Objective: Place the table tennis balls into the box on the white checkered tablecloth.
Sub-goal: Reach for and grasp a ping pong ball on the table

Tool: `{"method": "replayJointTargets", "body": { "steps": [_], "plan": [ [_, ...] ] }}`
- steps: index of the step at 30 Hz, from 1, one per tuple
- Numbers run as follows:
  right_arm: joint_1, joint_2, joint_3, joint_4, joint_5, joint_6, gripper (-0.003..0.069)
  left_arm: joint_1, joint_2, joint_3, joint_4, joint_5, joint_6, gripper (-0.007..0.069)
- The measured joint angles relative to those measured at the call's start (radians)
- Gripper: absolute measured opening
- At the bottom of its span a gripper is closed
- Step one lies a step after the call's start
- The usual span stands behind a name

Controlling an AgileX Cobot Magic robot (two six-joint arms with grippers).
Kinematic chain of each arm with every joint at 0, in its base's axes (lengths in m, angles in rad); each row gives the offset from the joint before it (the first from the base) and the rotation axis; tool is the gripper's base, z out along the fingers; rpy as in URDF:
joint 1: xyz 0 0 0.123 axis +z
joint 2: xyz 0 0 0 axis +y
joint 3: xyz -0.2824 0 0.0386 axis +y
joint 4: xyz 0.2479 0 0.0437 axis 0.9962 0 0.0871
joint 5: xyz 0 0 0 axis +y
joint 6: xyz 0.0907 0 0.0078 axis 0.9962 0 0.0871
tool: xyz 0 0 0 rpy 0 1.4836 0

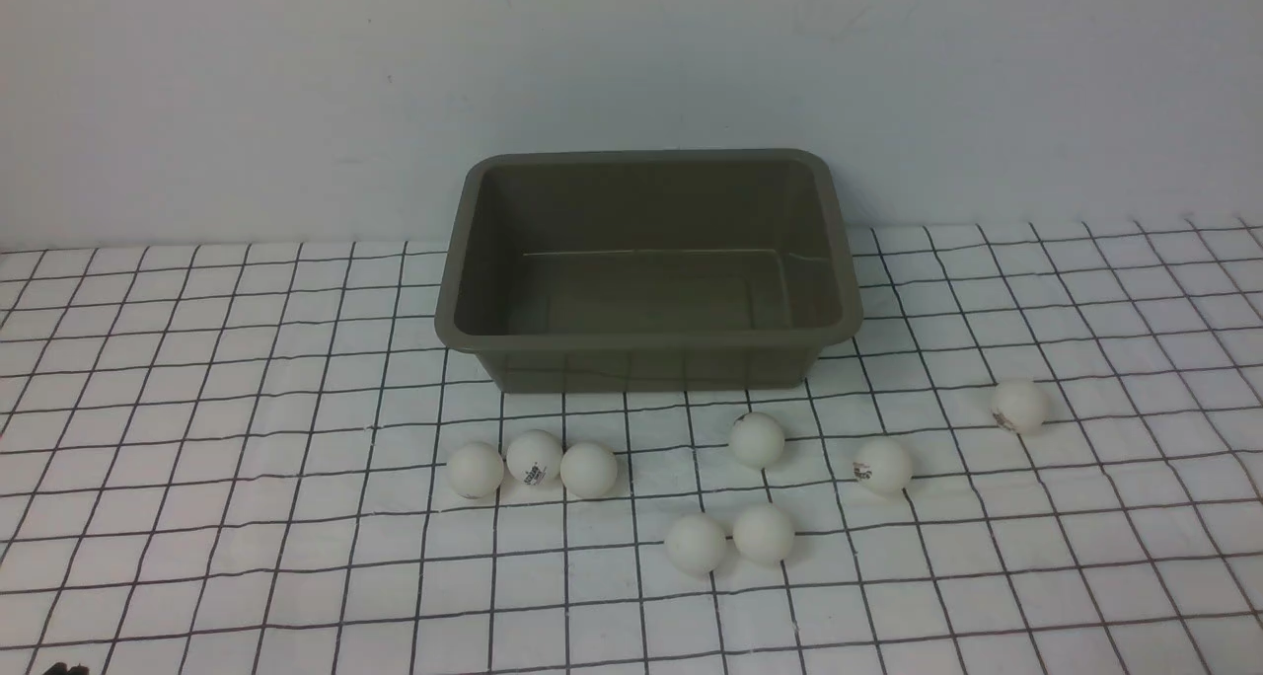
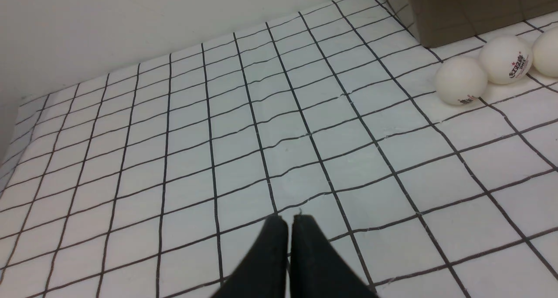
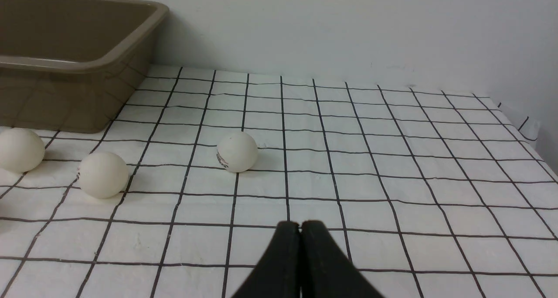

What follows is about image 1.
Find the white ping-pong ball with logo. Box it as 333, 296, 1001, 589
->
504, 429, 563, 487

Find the olive green plastic bin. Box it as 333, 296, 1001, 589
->
434, 149, 864, 394

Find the white black-grid tablecloth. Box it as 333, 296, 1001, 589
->
1, 216, 1262, 674

